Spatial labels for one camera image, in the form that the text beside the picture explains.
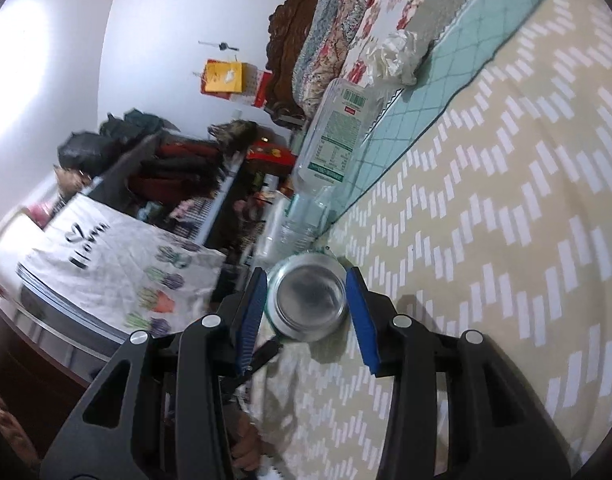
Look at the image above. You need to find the floral bedsheet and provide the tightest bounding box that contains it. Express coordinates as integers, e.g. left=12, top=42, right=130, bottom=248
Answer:
left=336, top=0, right=497, bottom=91

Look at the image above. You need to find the teal quilted blanket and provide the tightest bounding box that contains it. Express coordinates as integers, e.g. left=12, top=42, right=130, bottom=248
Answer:
left=326, top=0, right=572, bottom=241

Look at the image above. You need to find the red garment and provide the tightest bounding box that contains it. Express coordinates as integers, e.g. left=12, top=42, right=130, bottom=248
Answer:
left=128, top=142, right=221, bottom=196

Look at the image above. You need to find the white cactus printed cloth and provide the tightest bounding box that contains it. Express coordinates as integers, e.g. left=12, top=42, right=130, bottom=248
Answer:
left=16, top=194, right=227, bottom=341

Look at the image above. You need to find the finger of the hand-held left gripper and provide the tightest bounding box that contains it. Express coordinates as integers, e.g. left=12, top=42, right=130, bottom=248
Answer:
left=218, top=336, right=281, bottom=403

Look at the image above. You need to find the black bag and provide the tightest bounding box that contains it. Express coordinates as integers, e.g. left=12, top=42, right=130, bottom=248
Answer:
left=58, top=110, right=179, bottom=171

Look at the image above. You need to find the person's left hand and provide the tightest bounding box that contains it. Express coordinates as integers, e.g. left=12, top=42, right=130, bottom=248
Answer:
left=231, top=415, right=264, bottom=473

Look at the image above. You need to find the carved wooden headboard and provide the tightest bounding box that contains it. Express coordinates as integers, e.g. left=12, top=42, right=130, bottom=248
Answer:
left=265, top=0, right=344, bottom=121

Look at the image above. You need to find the beige chevron blanket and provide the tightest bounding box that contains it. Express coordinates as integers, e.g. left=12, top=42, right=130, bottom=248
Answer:
left=246, top=0, right=612, bottom=480

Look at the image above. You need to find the folded floral quilt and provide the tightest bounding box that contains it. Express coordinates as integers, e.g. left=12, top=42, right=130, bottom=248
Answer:
left=291, top=0, right=387, bottom=111

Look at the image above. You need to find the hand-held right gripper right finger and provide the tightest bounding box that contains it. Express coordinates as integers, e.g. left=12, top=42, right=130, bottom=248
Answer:
left=345, top=266, right=572, bottom=480

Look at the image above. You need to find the clear plastic bottle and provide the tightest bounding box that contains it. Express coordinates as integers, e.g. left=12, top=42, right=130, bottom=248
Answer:
left=258, top=77, right=387, bottom=266

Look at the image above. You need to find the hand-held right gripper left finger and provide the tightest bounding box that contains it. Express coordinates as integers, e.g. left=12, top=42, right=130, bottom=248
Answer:
left=38, top=266, right=269, bottom=480

